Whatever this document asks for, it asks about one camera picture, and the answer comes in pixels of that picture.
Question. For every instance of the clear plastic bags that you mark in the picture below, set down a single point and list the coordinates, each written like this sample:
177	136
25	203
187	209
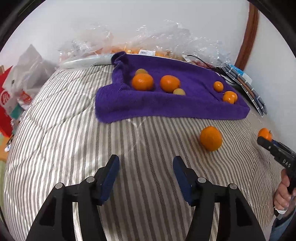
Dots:
169	36

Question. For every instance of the bag of oranges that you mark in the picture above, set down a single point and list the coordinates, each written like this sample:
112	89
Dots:
130	50

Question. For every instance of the brown wooden door frame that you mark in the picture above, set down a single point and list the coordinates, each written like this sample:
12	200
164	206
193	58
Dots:
249	37

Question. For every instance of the blue checked folded cloth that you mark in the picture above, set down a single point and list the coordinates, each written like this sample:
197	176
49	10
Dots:
254	97

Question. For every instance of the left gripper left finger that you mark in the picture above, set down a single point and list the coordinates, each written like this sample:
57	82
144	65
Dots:
55	221

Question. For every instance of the green-yellow small fruit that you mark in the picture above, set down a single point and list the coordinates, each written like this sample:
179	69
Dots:
179	91
141	71

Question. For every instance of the blue white box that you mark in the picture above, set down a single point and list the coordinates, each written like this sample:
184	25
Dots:
243	74

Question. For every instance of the white tube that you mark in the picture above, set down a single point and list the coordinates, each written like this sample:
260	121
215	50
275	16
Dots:
86	62

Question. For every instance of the person's right hand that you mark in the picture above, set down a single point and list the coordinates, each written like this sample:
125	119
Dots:
282	199

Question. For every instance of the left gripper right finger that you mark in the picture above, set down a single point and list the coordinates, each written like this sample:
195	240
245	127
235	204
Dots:
236	218

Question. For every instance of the red paper shopping bag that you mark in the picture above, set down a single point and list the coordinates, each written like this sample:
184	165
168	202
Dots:
5	119

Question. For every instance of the large orange mandarin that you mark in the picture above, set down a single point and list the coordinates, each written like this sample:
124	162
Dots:
143	82

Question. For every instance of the striped quilted mattress cover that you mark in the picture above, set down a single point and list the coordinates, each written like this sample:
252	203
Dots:
60	140

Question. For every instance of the white plastic bag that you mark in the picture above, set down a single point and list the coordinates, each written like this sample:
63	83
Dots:
28	76

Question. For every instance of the purple towel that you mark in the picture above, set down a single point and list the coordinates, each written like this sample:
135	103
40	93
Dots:
119	100

